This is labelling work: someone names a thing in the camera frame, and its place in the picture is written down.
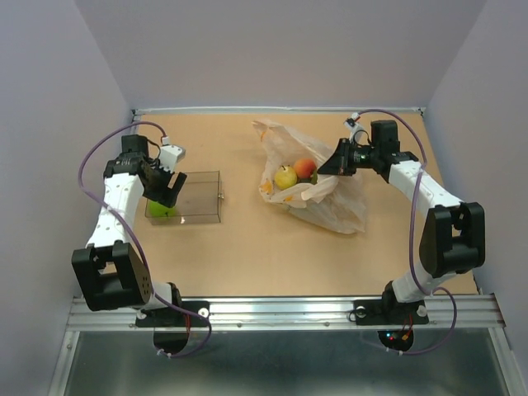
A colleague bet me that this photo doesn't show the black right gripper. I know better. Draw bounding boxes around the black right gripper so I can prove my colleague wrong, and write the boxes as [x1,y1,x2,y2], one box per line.
[317,138,380,176]

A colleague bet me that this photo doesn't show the green fake apple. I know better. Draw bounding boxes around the green fake apple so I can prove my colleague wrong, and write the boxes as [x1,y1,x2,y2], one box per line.
[147,200,177,218]

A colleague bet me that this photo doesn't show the orange fake peach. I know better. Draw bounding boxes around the orange fake peach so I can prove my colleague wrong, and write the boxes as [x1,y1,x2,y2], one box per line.
[293,158,317,179]

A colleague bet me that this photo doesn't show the white banana print plastic bag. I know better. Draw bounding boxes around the white banana print plastic bag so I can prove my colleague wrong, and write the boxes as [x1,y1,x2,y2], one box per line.
[252,120,366,234]

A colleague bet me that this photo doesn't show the yellow fake apple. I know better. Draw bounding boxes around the yellow fake apple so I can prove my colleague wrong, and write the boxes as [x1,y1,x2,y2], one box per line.
[274,166,298,191]

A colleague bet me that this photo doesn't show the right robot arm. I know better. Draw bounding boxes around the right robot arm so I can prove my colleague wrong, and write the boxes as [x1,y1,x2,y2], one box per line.
[318,113,486,325]

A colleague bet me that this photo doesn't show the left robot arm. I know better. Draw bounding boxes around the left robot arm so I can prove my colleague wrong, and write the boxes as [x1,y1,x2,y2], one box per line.
[72,134,186,325]

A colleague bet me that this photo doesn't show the clear plastic box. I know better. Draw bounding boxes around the clear plastic box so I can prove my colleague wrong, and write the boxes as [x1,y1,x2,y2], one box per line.
[144,171,224,226]

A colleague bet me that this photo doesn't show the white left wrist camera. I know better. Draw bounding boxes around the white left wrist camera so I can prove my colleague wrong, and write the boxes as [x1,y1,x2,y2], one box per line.
[158,136,186,172]

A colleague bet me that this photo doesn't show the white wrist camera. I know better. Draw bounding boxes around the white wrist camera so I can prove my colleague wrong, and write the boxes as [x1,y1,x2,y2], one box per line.
[343,112,367,144]
[158,136,186,172]

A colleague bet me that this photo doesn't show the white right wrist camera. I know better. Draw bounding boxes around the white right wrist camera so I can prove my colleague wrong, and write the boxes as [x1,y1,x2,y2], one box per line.
[343,112,367,144]

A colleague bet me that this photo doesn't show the aluminium table edge rail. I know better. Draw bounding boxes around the aluminium table edge rail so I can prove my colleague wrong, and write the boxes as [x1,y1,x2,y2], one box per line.
[84,109,144,298]

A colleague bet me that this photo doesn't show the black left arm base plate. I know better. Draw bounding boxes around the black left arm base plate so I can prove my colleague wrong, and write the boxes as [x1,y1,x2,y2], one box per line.
[135,299,210,328]

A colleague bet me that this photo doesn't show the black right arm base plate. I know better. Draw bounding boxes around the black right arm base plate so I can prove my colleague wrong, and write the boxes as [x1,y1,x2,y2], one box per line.
[351,299,429,326]

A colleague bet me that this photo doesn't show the aluminium front frame rail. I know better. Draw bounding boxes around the aluminium front frame rail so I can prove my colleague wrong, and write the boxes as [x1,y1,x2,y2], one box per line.
[66,295,505,332]

